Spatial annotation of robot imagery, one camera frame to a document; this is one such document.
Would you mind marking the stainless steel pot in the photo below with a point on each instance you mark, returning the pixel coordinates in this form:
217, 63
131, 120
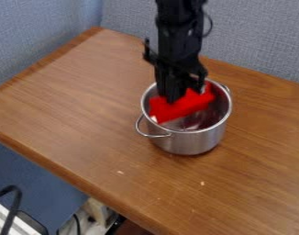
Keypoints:
193, 134

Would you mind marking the white ribbed device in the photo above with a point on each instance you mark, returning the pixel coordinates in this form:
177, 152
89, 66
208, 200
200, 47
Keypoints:
20, 225

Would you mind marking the red rectangular block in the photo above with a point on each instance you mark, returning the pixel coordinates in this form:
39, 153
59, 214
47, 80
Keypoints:
191, 103

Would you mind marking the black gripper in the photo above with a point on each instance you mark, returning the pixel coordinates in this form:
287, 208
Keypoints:
177, 68

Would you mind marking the white clutter under table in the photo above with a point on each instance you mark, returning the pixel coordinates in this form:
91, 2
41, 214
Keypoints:
93, 219

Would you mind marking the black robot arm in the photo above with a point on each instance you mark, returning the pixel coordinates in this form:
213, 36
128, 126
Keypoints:
181, 14

